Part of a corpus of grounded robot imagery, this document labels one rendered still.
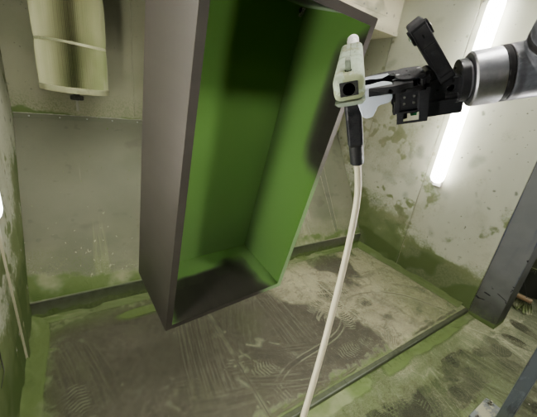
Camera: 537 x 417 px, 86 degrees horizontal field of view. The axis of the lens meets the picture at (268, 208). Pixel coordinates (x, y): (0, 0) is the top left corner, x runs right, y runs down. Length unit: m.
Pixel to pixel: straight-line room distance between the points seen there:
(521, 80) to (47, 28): 1.87
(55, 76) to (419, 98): 1.74
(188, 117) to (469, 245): 2.30
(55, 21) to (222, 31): 1.00
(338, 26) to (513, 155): 1.65
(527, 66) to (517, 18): 2.06
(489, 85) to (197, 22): 0.57
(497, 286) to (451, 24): 1.93
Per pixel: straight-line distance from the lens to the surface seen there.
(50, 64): 1.97
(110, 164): 2.21
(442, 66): 0.61
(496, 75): 0.62
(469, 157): 2.61
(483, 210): 2.59
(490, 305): 2.74
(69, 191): 2.15
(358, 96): 0.50
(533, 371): 1.87
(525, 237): 2.54
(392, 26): 3.06
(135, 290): 2.14
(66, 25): 1.94
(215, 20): 1.17
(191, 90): 0.77
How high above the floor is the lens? 1.36
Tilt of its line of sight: 21 degrees down
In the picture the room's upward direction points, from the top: 7 degrees clockwise
